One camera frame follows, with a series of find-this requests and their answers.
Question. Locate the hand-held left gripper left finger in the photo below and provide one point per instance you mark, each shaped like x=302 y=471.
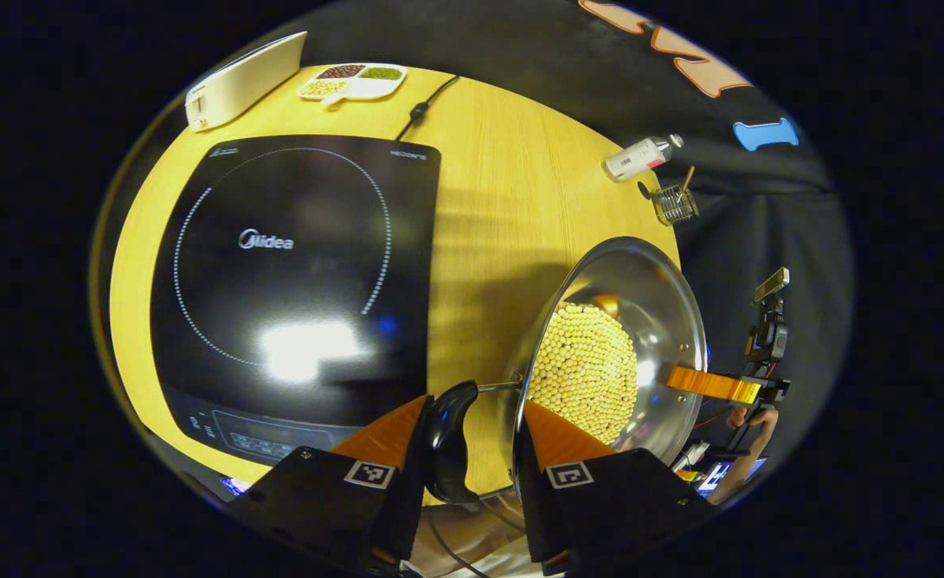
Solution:
x=409 y=514

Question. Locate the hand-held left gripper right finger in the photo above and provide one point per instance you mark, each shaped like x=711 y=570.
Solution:
x=532 y=502

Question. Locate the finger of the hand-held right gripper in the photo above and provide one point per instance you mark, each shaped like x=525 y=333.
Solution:
x=713 y=384

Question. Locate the black induction cooktop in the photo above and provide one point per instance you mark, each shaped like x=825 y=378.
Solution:
x=295 y=281

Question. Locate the black backdrop cloth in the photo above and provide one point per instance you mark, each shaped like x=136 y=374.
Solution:
x=761 y=217

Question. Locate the wooden stick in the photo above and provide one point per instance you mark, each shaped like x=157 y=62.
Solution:
x=687 y=178

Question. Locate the small white bottle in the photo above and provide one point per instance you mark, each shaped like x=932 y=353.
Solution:
x=636 y=159

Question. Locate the white divided dish of beans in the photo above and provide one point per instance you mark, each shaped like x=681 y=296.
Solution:
x=351 y=82

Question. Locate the white toaster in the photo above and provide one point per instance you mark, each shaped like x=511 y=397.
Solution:
x=239 y=80

